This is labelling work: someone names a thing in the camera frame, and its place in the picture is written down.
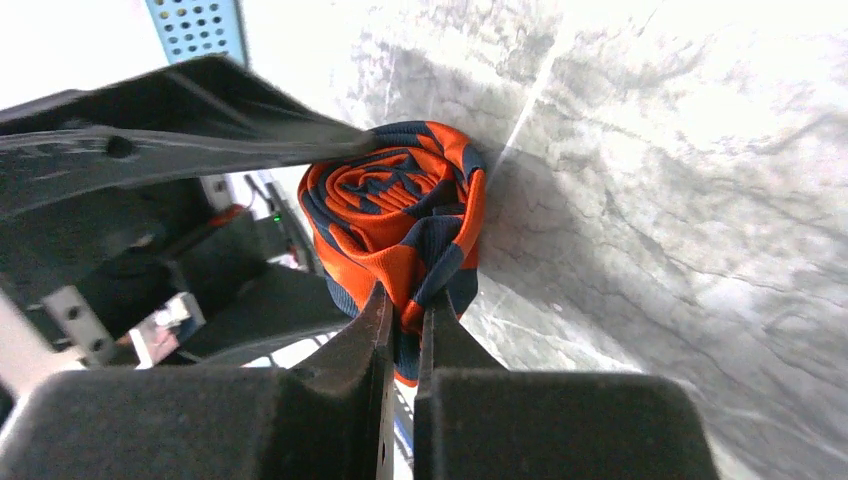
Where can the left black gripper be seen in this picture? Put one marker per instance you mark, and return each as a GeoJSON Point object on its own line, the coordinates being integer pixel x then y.
{"type": "Point", "coordinates": [156, 275]}

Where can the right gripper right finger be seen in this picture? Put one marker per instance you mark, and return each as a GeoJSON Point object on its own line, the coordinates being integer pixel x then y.
{"type": "Point", "coordinates": [475, 419]}

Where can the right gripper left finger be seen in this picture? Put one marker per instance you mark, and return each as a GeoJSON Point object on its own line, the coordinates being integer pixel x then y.
{"type": "Point", "coordinates": [328, 417]}

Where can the orange navy striped tie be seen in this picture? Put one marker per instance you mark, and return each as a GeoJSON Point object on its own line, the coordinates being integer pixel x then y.
{"type": "Point", "coordinates": [406, 215]}

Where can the blue plastic basket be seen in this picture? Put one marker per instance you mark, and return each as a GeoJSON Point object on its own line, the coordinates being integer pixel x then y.
{"type": "Point", "coordinates": [189, 29]}

